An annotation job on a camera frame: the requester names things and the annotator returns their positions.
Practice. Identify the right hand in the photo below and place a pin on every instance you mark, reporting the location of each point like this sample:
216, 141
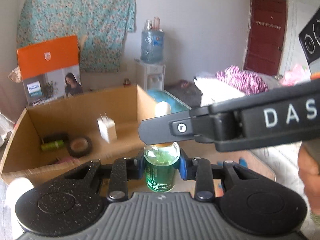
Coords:
309, 174

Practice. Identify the brown cardboard box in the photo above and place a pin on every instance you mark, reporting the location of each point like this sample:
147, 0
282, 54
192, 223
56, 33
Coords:
77, 116

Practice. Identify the pink patterned cloth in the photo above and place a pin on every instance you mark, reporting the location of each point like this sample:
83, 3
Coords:
244, 81

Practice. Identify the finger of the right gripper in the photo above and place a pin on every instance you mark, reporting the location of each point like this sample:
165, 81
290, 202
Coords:
168, 128

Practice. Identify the pink plastic lid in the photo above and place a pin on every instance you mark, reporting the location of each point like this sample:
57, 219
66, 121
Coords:
67, 160

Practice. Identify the blue water jug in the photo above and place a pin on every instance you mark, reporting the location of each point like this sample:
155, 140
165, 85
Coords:
152, 42

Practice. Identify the white supplement bottle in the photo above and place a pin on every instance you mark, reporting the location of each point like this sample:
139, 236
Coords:
15, 190

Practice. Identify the green lip balm tube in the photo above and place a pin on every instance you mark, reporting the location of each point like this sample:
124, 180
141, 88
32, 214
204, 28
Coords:
53, 145

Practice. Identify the floral teal cloth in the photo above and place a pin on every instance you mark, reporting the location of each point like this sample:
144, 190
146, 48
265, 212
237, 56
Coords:
104, 24

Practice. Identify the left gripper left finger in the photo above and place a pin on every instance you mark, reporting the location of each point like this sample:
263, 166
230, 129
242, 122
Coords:
123, 170

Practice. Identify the dark red door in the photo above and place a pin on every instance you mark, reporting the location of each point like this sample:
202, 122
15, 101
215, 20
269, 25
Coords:
266, 36

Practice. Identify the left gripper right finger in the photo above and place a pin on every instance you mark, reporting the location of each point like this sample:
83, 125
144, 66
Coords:
199, 170

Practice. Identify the white quilted bedding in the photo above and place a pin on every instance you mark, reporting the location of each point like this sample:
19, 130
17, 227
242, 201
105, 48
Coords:
214, 90

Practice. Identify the white water dispenser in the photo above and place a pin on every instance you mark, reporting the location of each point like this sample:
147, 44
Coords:
150, 76

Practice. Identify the orange philips product box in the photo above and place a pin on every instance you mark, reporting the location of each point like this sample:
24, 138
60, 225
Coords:
50, 70

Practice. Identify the green dropper bottle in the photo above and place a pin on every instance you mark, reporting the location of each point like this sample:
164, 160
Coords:
160, 162

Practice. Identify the white usb charger plug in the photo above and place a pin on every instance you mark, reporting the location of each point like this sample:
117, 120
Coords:
107, 128

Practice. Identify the black electrical tape roll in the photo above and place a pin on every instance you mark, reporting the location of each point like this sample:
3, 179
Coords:
79, 147

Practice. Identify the black flashlight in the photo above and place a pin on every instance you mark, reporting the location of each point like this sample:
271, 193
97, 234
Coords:
55, 137

